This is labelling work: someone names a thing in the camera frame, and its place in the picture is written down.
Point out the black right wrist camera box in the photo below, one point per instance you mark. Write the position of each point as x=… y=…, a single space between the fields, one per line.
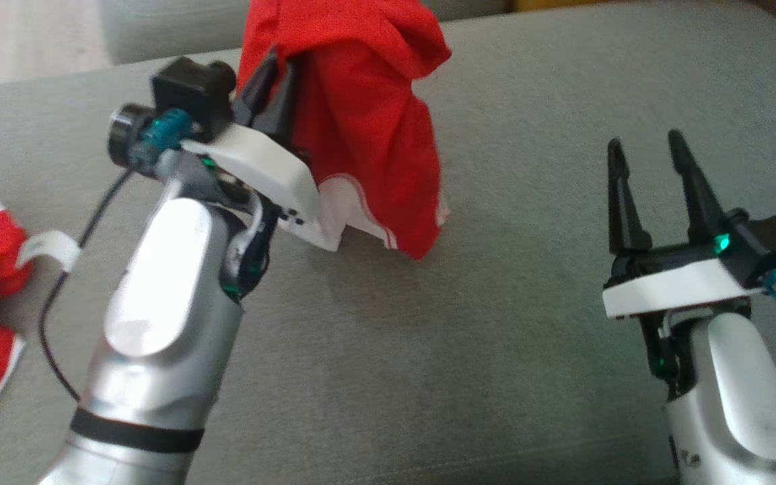
x=772 y=246

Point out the red white basketball jersey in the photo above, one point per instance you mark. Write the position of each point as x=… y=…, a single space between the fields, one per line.
x=361 y=101

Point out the large grey sofa ottoman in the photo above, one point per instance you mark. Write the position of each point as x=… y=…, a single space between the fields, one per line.
x=496 y=337

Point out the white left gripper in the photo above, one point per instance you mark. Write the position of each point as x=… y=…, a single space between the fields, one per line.
x=273 y=168

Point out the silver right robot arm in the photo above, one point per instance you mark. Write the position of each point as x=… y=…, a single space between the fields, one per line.
x=731 y=404

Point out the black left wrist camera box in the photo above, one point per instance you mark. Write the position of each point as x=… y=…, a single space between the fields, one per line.
x=192 y=94

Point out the grey sofa seat cushion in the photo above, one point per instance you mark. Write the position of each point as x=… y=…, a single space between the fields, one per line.
x=159 y=27

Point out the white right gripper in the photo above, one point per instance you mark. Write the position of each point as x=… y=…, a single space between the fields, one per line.
x=677 y=286

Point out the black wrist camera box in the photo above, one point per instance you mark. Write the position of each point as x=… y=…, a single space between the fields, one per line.
x=772 y=246
x=192 y=94

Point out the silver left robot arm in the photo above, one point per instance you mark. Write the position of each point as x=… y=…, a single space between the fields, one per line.
x=159 y=303

